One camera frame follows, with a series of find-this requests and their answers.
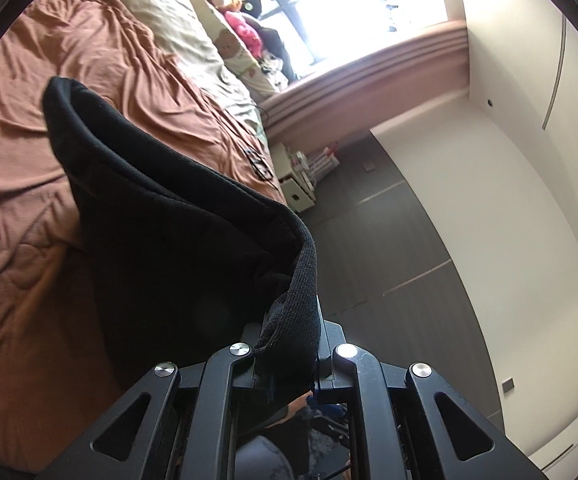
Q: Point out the white nightstand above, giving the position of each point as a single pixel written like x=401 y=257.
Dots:
x=299 y=195

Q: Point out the black eyeglasses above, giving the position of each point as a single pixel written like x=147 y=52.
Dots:
x=259 y=165

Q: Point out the orange-brown blanket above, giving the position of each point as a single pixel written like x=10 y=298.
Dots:
x=44 y=185

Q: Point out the striped gift bag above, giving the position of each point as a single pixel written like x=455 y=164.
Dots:
x=319 y=162

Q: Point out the wall socket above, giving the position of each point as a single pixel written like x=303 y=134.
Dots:
x=508 y=385

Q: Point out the cream quilt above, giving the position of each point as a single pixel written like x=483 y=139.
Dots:
x=169 y=25

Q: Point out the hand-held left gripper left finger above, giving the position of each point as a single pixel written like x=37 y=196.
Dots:
x=219 y=375

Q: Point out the pink cloth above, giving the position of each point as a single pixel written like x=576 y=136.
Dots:
x=243 y=32

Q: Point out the pink curtain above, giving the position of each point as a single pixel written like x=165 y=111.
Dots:
x=369 y=80

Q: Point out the person's leg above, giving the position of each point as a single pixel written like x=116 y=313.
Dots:
x=264 y=460

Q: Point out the black plush toy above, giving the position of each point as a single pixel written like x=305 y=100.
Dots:
x=246 y=0

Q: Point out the black long-sleeve shirt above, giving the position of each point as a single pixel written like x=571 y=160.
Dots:
x=179 y=240

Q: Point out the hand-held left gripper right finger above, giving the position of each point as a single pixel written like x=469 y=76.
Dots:
x=364 y=375

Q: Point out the window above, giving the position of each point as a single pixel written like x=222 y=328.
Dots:
x=359 y=5

